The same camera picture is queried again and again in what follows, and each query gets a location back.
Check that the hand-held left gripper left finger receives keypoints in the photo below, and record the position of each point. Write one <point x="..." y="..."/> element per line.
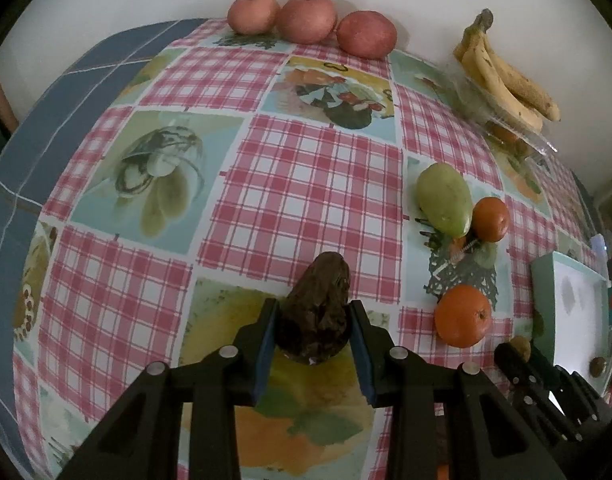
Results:
<point x="266" y="350"/>

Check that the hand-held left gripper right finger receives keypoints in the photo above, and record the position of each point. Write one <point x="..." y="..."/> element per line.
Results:
<point x="362" y="355"/>

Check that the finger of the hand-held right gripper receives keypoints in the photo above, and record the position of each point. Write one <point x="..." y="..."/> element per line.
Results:
<point x="510" y="362"/>
<point x="580" y="395"/>

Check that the small brown nut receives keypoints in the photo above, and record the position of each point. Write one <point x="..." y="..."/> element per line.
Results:
<point x="596" y="366"/>
<point x="519" y="347"/>

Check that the dark brown avocado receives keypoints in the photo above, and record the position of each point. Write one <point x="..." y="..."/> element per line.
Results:
<point x="318" y="305"/>

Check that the white tray with teal rim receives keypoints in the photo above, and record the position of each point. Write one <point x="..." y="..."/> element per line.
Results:
<point x="575" y="320"/>

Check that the orange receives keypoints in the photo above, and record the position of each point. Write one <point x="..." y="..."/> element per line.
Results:
<point x="490" y="220"/>
<point x="463" y="316"/>

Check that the white and blue object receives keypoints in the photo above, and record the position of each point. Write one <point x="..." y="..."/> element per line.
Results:
<point x="599" y="245"/>

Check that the checkered printed tablecloth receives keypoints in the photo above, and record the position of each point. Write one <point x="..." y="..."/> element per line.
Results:
<point x="306" y="185"/>

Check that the green mango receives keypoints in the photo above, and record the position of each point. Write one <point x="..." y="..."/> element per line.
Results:
<point x="443" y="200"/>

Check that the small tangerine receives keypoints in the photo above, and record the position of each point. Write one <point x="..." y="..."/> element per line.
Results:
<point x="505" y="136"/>

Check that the clear plastic container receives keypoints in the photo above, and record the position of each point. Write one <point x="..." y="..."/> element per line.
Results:
<point x="473" y="102"/>

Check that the yellow banana bunch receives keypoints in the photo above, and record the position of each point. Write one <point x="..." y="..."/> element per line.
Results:
<point x="505" y="85"/>

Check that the blue gridded table cover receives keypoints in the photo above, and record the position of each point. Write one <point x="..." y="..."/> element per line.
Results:
<point x="26" y="135"/>

